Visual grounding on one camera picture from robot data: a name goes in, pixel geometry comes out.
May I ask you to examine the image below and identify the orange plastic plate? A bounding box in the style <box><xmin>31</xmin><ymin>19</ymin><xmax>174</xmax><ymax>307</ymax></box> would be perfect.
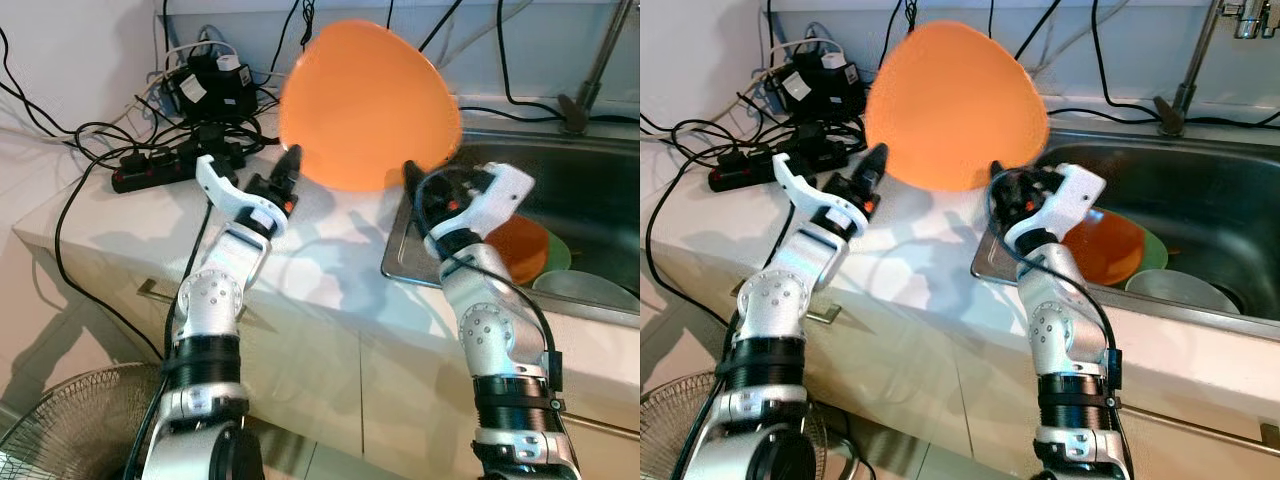
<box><xmin>864</xmin><ymin>20</ymin><xmax>1051</xmax><ymax>193</ymax></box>
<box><xmin>278</xmin><ymin>18</ymin><xmax>464</xmax><ymax>193</ymax></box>

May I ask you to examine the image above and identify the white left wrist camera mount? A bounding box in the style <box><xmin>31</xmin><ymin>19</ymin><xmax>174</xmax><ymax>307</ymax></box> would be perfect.
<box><xmin>772</xmin><ymin>153</ymin><xmax>866</xmax><ymax>238</ymax></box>
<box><xmin>195</xmin><ymin>153</ymin><xmax>291</xmax><ymax>238</ymax></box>

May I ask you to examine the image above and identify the white cable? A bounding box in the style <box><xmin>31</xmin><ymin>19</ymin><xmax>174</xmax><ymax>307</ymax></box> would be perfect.
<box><xmin>740</xmin><ymin>38</ymin><xmax>836</xmax><ymax>101</ymax></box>
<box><xmin>135</xmin><ymin>40</ymin><xmax>241</xmax><ymax>106</ymax></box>

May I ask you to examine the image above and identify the grey metal bowl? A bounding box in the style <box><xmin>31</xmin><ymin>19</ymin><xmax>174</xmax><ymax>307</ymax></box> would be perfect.
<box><xmin>530</xmin><ymin>270</ymin><xmax>641</xmax><ymax>313</ymax></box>
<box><xmin>1125</xmin><ymin>268</ymin><xmax>1243</xmax><ymax>316</ymax></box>

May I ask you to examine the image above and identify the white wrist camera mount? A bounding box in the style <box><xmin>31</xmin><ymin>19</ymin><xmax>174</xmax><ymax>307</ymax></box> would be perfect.
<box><xmin>1003</xmin><ymin>162</ymin><xmax>1106</xmax><ymax>251</ymax></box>
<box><xmin>772</xmin><ymin>153</ymin><xmax>866</xmax><ymax>238</ymax></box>
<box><xmin>430</xmin><ymin>162</ymin><xmax>536</xmax><ymax>246</ymax></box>
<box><xmin>195</xmin><ymin>153</ymin><xmax>291</xmax><ymax>238</ymax></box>

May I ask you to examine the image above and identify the orange plastic bowl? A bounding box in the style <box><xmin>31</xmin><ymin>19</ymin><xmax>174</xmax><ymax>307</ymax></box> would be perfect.
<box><xmin>1062</xmin><ymin>210</ymin><xmax>1148</xmax><ymax>286</ymax></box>
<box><xmin>485</xmin><ymin>215</ymin><xmax>553</xmax><ymax>286</ymax></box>

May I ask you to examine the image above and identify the metal water valve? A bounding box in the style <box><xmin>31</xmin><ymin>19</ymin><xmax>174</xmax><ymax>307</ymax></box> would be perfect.
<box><xmin>1225</xmin><ymin>0</ymin><xmax>1280</xmax><ymax>41</ymax></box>

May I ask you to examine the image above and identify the stainless steel sink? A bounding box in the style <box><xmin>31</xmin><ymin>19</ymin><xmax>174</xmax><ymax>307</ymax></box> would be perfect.
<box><xmin>382</xmin><ymin>140</ymin><xmax>641</xmax><ymax>326</ymax></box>
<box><xmin>970</xmin><ymin>140</ymin><xmax>1280</xmax><ymax>346</ymax></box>

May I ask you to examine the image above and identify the white kitchen cabinet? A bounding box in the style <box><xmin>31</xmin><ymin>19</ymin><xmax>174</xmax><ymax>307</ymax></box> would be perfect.
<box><xmin>640</xmin><ymin>240</ymin><xmax>1280</xmax><ymax>480</ymax></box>
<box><xmin>15</xmin><ymin>235</ymin><xmax>641</xmax><ymax>480</ymax></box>

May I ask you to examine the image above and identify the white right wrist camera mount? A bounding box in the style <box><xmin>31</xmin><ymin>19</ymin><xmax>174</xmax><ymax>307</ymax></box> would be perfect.
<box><xmin>1003</xmin><ymin>162</ymin><xmax>1106</xmax><ymax>251</ymax></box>
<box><xmin>430</xmin><ymin>162</ymin><xmax>536</xmax><ymax>246</ymax></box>

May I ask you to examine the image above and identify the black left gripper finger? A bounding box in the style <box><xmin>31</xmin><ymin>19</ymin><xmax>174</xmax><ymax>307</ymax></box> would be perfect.
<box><xmin>860</xmin><ymin>143</ymin><xmax>889</xmax><ymax>196</ymax></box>
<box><xmin>277</xmin><ymin>143</ymin><xmax>304</xmax><ymax>196</ymax></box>

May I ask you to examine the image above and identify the black power plug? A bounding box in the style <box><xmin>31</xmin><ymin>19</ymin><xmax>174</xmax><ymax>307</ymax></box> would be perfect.
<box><xmin>195</xmin><ymin>122</ymin><xmax>238</xmax><ymax>159</ymax></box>
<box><xmin>790</xmin><ymin>120</ymin><xmax>833</xmax><ymax>157</ymax></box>

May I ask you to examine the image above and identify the green plate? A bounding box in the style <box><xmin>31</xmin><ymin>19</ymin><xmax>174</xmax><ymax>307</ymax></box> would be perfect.
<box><xmin>540</xmin><ymin>232</ymin><xmax>573</xmax><ymax>276</ymax></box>
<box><xmin>1140</xmin><ymin>228</ymin><xmax>1171</xmax><ymax>273</ymax></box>

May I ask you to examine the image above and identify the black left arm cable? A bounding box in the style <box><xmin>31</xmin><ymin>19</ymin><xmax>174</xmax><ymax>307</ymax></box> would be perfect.
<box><xmin>120</xmin><ymin>200</ymin><xmax>216</xmax><ymax>480</ymax></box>
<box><xmin>672</xmin><ymin>200</ymin><xmax>801</xmax><ymax>480</ymax></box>

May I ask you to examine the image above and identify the metal faucet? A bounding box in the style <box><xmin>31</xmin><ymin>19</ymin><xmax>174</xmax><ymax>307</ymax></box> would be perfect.
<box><xmin>558</xmin><ymin>0</ymin><xmax>636</xmax><ymax>136</ymax></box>
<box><xmin>1153</xmin><ymin>0</ymin><xmax>1231</xmax><ymax>136</ymax></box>

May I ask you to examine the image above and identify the black power strip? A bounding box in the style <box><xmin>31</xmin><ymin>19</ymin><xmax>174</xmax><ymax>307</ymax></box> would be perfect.
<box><xmin>708</xmin><ymin>140</ymin><xmax>846</xmax><ymax>193</ymax></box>
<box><xmin>110</xmin><ymin>140</ymin><xmax>251</xmax><ymax>194</ymax></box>

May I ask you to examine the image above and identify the black labelled power adapter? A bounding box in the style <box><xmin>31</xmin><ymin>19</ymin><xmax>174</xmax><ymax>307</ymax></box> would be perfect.
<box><xmin>163</xmin><ymin>52</ymin><xmax>263</xmax><ymax>121</ymax></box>
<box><xmin>765</xmin><ymin>50</ymin><xmax>863</xmax><ymax>119</ymax></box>

